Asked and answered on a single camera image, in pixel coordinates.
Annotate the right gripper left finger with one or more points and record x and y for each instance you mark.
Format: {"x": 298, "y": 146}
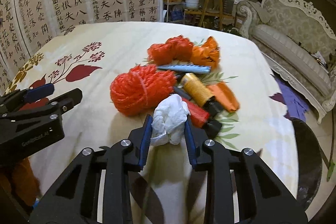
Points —
{"x": 73, "y": 197}

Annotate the orange crumpled paper ball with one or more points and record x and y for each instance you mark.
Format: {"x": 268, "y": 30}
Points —
{"x": 208, "y": 54}

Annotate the yellow label bottle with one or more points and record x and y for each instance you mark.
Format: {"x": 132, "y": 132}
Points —
{"x": 201, "y": 94}

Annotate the floral cream tablecloth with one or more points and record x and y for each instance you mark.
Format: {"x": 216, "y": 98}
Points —
{"x": 140, "y": 122}

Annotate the ornate white sofa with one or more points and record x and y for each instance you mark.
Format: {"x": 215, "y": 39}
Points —
{"x": 298, "y": 44}

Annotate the black cylinder tube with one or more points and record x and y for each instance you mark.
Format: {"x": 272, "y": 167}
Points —
{"x": 182, "y": 93}

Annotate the purple cloth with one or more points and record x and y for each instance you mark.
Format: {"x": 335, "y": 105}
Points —
{"x": 296, "y": 105}

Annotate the orange foam net ball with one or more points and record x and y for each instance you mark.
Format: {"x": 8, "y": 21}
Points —
{"x": 140, "y": 89}

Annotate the light blue tube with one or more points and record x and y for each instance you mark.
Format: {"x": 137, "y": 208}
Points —
{"x": 187, "y": 68}

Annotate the red label bottle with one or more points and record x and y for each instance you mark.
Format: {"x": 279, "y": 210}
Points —
{"x": 202, "y": 119}

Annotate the red crumpled plastic bag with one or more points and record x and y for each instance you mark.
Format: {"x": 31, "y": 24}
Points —
{"x": 176, "y": 48}

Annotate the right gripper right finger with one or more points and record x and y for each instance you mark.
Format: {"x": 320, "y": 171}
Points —
{"x": 262, "y": 197}

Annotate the wooden plant stand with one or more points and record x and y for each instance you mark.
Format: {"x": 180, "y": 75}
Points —
{"x": 209, "y": 14}

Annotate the flat orange wrapper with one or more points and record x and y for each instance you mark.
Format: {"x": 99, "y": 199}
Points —
{"x": 225, "y": 96}

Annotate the metal storage shelf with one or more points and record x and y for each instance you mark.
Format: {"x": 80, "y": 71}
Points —
{"x": 173, "y": 11}

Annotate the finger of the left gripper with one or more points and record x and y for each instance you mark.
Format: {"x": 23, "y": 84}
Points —
{"x": 35, "y": 94}

